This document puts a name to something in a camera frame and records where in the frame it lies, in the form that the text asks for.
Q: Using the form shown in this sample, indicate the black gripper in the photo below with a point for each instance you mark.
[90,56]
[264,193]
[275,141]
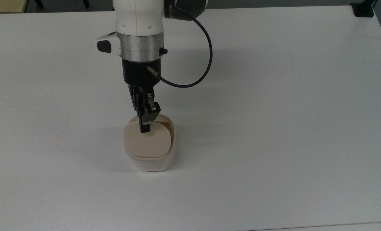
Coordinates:
[140,72]

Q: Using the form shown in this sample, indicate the cream trash bin lid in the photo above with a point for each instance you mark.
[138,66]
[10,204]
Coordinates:
[145,144]

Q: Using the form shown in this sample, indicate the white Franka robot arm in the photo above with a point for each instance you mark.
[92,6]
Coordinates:
[139,25]

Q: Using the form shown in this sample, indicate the cream small trash bin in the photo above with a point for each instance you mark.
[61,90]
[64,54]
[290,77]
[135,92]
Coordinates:
[152,165]

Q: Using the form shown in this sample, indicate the black chair leg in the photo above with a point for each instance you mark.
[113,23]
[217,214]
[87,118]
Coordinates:
[86,2]
[39,3]

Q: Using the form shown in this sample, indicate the yellow wooden furniture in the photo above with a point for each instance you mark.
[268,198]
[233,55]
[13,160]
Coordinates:
[4,4]

